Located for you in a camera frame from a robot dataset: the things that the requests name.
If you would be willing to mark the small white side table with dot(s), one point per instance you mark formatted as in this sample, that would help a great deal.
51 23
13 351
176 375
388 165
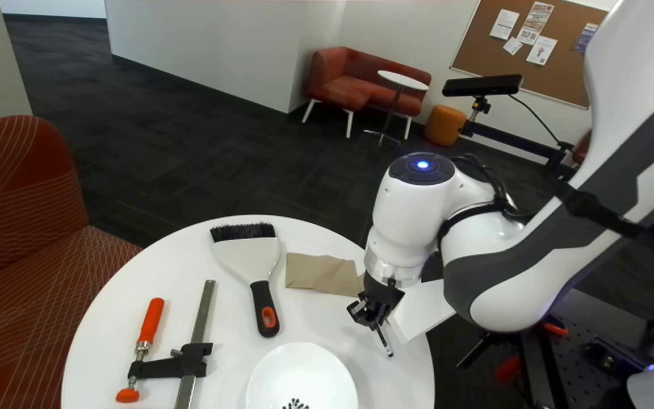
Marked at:
402 80

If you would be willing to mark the colourful printed flyer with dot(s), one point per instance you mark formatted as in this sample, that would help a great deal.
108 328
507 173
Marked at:
537 23

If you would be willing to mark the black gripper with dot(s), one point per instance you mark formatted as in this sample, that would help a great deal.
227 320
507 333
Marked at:
381 293

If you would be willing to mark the small red lounge sofa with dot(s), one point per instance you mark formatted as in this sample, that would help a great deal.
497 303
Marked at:
340 80

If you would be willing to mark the red striped sofa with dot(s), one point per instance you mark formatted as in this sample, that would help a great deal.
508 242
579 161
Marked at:
16 251

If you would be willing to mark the cork pin board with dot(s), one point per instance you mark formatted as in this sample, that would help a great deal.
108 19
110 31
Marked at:
478 58

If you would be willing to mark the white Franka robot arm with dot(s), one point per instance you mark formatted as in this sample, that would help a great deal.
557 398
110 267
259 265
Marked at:
629 114

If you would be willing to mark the orange round ottoman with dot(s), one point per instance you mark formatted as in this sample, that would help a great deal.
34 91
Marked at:
446 126

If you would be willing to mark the white brush with black bristles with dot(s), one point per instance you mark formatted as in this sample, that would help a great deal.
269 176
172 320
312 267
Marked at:
251 261

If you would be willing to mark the white bowl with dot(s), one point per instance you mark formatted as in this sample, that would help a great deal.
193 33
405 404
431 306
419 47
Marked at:
305 375

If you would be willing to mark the white round table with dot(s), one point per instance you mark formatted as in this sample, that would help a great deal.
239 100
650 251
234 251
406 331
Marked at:
152 281

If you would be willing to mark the tan cloth piece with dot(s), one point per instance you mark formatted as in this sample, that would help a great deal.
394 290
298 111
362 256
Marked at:
319 273

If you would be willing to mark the black camera boom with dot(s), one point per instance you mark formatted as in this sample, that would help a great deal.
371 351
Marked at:
508 139

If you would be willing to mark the white printed paper sheet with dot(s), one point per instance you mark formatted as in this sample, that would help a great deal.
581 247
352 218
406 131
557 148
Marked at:
541 51

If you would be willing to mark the black stereo camera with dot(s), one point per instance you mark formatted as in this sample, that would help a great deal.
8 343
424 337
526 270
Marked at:
481 85

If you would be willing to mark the small white paper note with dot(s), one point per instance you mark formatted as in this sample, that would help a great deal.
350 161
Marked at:
511 47

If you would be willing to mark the blue printed flyer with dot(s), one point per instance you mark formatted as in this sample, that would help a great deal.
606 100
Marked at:
586 38

